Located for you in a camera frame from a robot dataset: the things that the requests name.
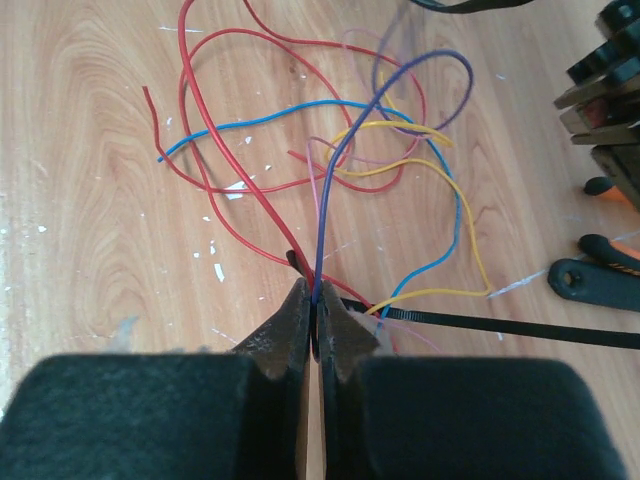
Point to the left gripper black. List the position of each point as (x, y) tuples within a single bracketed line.
[(601, 109)]

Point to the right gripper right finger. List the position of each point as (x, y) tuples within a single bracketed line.
[(389, 417)]

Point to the black zip tie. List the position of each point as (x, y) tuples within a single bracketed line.
[(596, 337)]

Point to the black adjustable wrench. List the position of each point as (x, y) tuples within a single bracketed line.
[(593, 284)]

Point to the small orange needle-nose pliers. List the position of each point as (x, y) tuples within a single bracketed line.
[(612, 253)]

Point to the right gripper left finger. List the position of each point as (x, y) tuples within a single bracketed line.
[(234, 415)]

